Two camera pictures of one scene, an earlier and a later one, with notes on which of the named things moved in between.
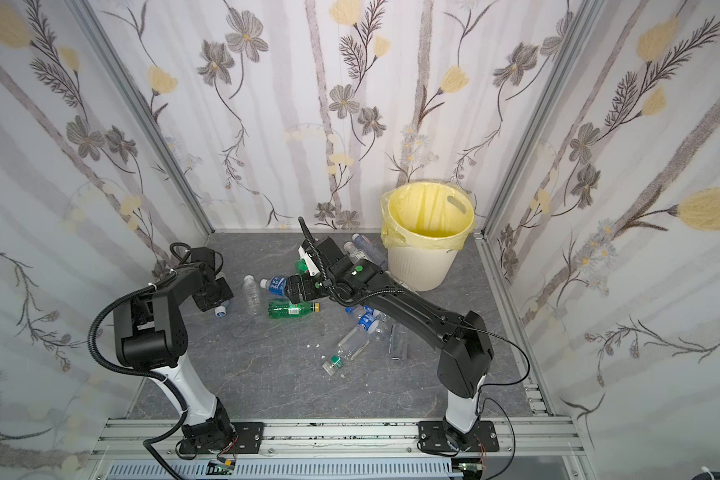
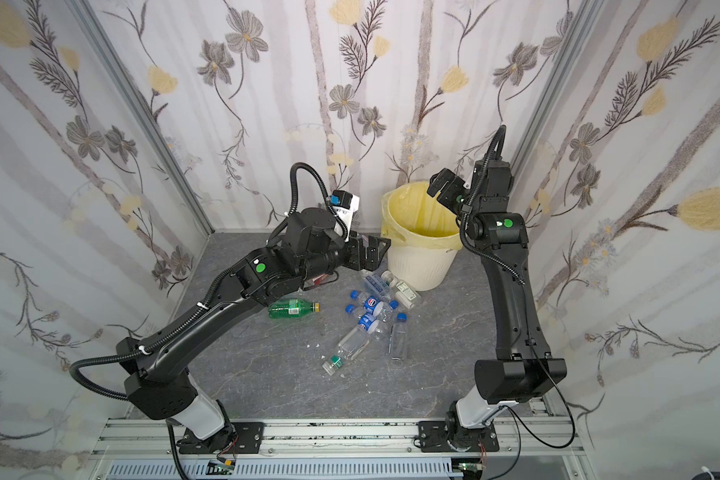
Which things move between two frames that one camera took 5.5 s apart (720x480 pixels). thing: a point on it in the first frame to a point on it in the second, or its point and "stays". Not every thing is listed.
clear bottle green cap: [352, 345] stays
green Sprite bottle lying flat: [285, 309] stays
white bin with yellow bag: [423, 224] stays
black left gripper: [214, 292] to [354, 252]
